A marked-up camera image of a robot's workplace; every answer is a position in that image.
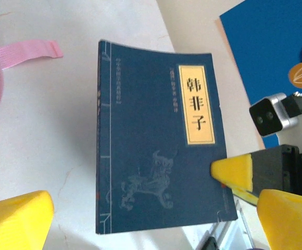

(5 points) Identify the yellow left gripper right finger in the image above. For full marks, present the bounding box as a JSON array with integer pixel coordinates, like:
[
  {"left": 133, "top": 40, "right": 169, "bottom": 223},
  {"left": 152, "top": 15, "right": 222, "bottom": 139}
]
[{"left": 256, "top": 189, "right": 302, "bottom": 250}]

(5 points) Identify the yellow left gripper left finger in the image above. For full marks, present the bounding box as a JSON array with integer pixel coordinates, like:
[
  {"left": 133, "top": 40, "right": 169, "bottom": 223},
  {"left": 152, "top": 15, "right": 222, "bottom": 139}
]
[{"left": 0, "top": 190, "right": 55, "bottom": 250}]

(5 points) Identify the dark blue book yellow label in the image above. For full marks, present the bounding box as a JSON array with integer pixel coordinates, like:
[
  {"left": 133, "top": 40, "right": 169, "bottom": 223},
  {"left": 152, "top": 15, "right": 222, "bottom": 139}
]
[{"left": 95, "top": 39, "right": 239, "bottom": 235}]

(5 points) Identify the aluminium side rail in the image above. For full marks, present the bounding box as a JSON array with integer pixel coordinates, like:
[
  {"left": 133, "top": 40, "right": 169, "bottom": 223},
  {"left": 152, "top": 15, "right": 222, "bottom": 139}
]
[{"left": 192, "top": 200, "right": 269, "bottom": 250}]

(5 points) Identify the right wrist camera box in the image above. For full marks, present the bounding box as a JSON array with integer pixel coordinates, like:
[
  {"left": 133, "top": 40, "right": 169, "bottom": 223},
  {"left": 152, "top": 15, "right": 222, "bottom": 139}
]
[{"left": 249, "top": 92, "right": 302, "bottom": 138}]

